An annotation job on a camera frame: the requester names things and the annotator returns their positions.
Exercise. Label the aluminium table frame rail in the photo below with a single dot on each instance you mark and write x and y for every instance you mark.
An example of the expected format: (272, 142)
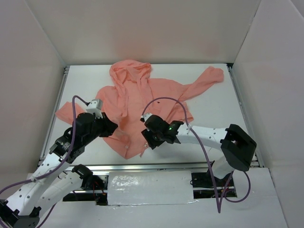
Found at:
(53, 116)

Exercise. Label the grey white left wrist camera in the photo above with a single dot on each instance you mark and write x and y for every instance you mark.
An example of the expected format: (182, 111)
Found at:
(94, 107)

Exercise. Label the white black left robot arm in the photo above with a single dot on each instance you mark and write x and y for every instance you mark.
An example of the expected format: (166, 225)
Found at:
(41, 192)

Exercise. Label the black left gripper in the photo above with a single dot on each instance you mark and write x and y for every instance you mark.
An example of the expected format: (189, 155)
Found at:
(108, 126)

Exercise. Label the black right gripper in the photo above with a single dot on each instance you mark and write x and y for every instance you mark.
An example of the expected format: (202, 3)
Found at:
(149, 138)

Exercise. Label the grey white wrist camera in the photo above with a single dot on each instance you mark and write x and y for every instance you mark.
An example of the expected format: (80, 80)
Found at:
(94, 107)
(145, 117)

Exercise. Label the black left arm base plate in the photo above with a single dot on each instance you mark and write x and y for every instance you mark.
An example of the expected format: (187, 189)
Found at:
(94, 182)

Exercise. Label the grey white right wrist camera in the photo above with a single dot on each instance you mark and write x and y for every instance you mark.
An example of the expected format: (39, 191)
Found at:
(145, 117)

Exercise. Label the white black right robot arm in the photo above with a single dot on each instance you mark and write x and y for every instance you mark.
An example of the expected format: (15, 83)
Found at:
(237, 147)

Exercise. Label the pink hooded zip jacket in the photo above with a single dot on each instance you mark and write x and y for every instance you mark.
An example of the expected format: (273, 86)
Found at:
(134, 91)

